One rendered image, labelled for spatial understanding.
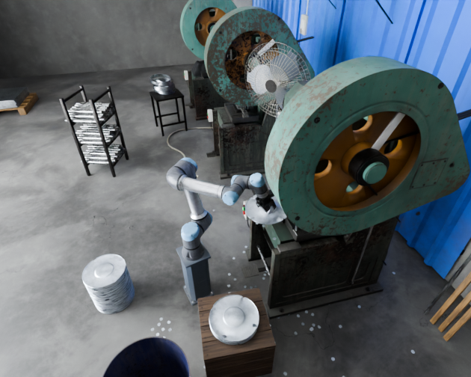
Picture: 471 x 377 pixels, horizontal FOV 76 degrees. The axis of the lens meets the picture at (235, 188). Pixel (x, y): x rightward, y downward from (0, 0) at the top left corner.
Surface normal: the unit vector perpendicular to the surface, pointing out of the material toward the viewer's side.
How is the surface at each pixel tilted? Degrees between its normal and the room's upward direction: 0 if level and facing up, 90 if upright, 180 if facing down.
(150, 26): 90
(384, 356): 0
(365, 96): 90
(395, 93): 90
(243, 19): 90
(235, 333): 0
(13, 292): 0
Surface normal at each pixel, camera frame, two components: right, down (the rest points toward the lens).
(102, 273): -0.01, -0.80
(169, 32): 0.25, 0.58
